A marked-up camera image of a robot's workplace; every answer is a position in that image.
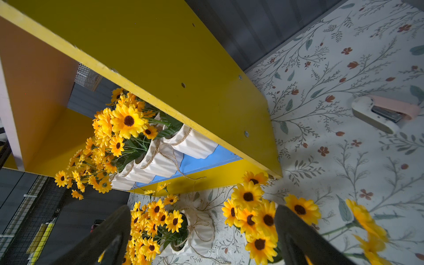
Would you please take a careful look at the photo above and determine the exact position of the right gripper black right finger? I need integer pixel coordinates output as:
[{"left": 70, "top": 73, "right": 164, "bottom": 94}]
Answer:
[{"left": 274, "top": 205, "right": 354, "bottom": 265}]

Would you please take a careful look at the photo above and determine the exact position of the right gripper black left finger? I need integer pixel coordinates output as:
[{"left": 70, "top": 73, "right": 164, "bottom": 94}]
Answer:
[{"left": 52, "top": 205, "right": 131, "bottom": 265}]

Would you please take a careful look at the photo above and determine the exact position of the sunflower pot top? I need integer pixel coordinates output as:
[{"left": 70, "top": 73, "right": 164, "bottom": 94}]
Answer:
[
  {"left": 222, "top": 171, "right": 390, "bottom": 265},
  {"left": 122, "top": 183, "right": 233, "bottom": 265}
]

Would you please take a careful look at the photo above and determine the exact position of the sunflower pot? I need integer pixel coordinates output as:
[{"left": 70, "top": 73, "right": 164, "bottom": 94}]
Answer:
[
  {"left": 222, "top": 171, "right": 390, "bottom": 265},
  {"left": 54, "top": 157, "right": 135, "bottom": 201},
  {"left": 122, "top": 183, "right": 233, "bottom": 265},
  {"left": 55, "top": 135, "right": 158, "bottom": 199},
  {"left": 109, "top": 87, "right": 219, "bottom": 160},
  {"left": 93, "top": 111, "right": 183, "bottom": 181}
]

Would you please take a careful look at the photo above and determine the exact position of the sunflower pot lower left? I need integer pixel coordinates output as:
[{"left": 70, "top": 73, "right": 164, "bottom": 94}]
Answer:
[{"left": 54, "top": 157, "right": 135, "bottom": 201}]

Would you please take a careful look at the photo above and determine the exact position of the sunflower pot lower right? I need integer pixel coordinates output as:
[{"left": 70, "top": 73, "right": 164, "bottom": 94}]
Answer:
[{"left": 109, "top": 87, "right": 219, "bottom": 160}]

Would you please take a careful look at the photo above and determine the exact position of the yellow book in basket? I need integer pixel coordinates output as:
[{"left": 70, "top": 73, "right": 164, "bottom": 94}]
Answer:
[{"left": 26, "top": 222, "right": 55, "bottom": 265}]

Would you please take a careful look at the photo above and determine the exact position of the yellow wooden shelf unit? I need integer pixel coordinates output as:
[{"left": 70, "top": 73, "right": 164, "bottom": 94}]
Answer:
[{"left": 1, "top": 1, "right": 282, "bottom": 193}]

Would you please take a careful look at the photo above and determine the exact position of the black wire wall basket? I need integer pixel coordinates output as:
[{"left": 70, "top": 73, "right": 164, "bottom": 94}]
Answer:
[{"left": 1, "top": 176, "right": 65, "bottom": 265}]

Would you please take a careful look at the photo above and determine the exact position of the white wire basket behind shelf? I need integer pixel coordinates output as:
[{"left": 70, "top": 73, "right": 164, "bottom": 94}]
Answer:
[{"left": 74, "top": 64, "right": 103, "bottom": 92}]

